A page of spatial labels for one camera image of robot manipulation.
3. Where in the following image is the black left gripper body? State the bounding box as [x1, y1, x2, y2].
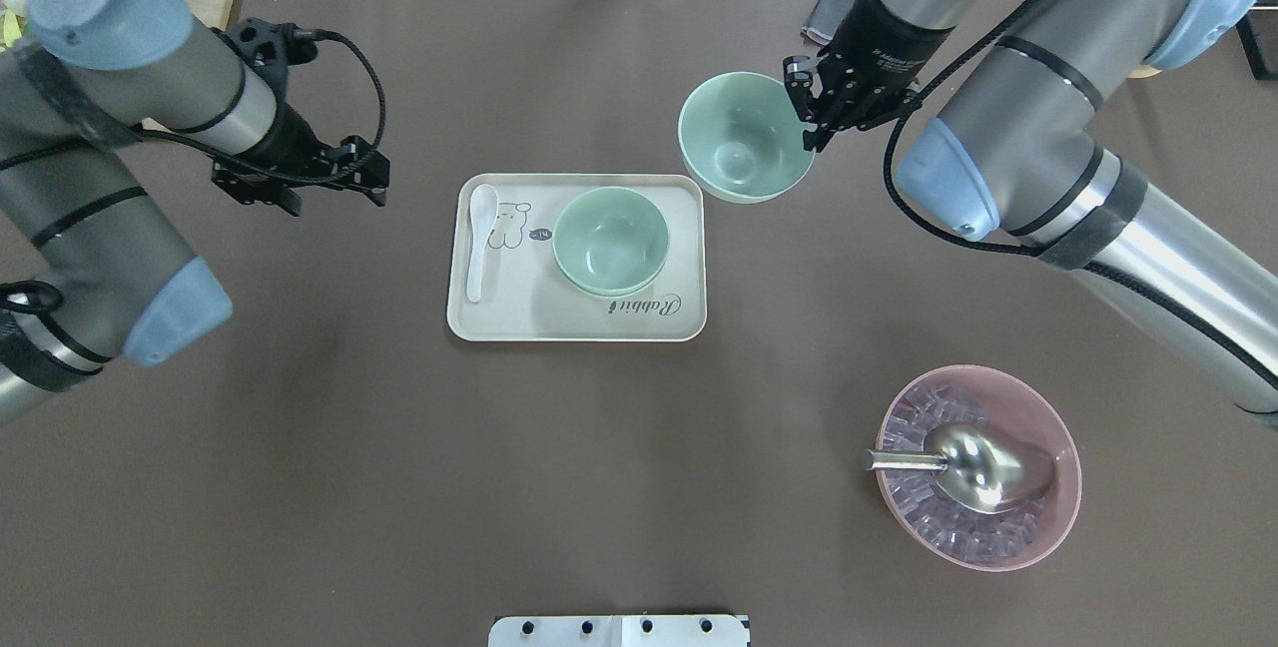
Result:
[211, 106, 343, 217]

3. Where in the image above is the white ceramic spoon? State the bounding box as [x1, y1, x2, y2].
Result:
[465, 184, 498, 303]

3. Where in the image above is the pink bowl with ice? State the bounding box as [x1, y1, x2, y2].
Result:
[863, 364, 1082, 572]

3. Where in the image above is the green bowl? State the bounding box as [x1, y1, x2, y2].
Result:
[551, 185, 671, 283]
[677, 72, 815, 203]
[557, 265, 665, 300]

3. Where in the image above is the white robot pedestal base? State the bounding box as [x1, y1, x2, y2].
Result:
[487, 614, 751, 646]

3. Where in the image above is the metal ice scoop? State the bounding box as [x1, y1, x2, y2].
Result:
[860, 422, 1057, 514]

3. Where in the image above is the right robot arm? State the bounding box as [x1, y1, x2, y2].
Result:
[782, 0, 1275, 428]

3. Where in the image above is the green bowl on tray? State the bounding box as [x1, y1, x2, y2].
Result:
[557, 265, 665, 300]

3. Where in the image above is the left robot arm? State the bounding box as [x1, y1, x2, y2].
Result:
[1, 0, 389, 422]

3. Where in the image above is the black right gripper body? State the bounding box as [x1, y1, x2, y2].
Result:
[819, 0, 953, 133]

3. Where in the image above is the wooden cutting board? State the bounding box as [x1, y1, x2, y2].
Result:
[143, 0, 244, 137]

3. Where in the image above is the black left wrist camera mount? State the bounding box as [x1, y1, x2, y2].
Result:
[220, 18, 322, 100]

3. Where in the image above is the grey folded cloth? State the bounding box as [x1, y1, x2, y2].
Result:
[800, 0, 855, 46]

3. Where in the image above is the beige rabbit tray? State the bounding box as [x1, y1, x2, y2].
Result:
[446, 174, 708, 341]

